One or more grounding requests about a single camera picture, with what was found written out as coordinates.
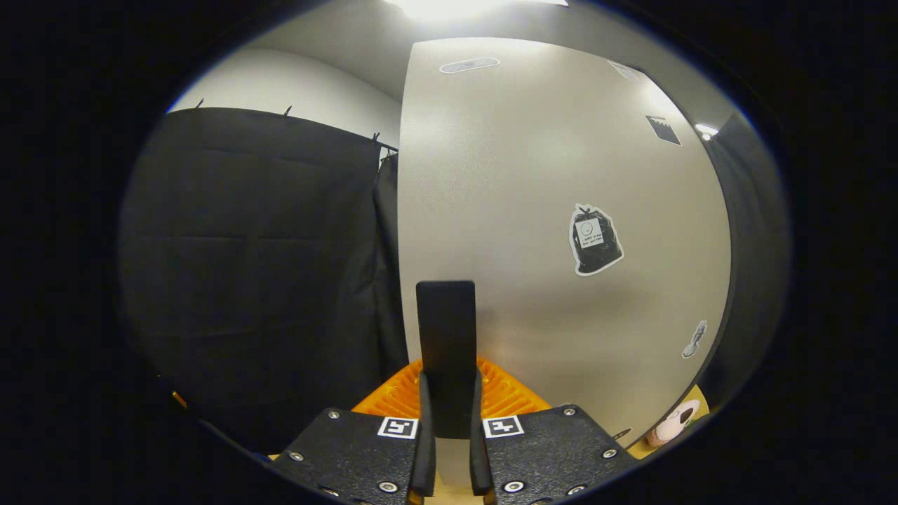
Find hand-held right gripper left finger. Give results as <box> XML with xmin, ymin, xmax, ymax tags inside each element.
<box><xmin>270</xmin><ymin>358</ymin><xmax>437</xmax><ymax>505</ymax></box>

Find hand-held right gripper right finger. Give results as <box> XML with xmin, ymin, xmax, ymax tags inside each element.
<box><xmin>469</xmin><ymin>358</ymin><xmax>639</xmax><ymax>505</ymax></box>

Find black backdrop cloth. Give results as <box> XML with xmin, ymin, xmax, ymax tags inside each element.
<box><xmin>116</xmin><ymin>107</ymin><xmax>793</xmax><ymax>457</ymax></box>

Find beige cabinet door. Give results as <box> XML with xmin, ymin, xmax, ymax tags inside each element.
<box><xmin>396</xmin><ymin>36</ymin><xmax>734</xmax><ymax>492</ymax></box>

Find black door handle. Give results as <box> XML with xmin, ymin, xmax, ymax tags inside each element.
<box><xmin>415</xmin><ymin>280</ymin><xmax>477</xmax><ymax>440</ymax></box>

